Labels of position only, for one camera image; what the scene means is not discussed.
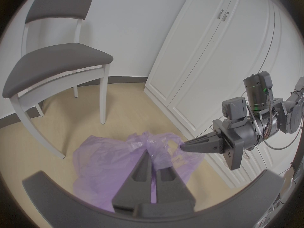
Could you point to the white chair grey seat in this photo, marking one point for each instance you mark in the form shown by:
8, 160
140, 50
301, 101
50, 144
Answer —
59, 60

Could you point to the purple plastic bag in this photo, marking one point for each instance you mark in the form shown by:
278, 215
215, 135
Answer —
106, 165

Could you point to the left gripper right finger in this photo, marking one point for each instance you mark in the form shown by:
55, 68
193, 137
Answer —
173, 193

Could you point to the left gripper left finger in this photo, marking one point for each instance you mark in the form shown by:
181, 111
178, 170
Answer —
127, 193

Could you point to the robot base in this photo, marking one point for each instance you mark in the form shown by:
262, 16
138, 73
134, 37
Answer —
277, 205

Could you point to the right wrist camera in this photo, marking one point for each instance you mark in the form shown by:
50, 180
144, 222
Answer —
235, 108

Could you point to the white wardrobe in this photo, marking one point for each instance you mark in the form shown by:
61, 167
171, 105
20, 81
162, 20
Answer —
213, 56

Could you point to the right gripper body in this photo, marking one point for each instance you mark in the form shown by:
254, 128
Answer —
234, 148

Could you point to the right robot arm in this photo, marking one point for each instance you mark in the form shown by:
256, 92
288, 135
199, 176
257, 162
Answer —
256, 89

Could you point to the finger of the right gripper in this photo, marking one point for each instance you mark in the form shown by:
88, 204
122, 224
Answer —
209, 138
204, 147

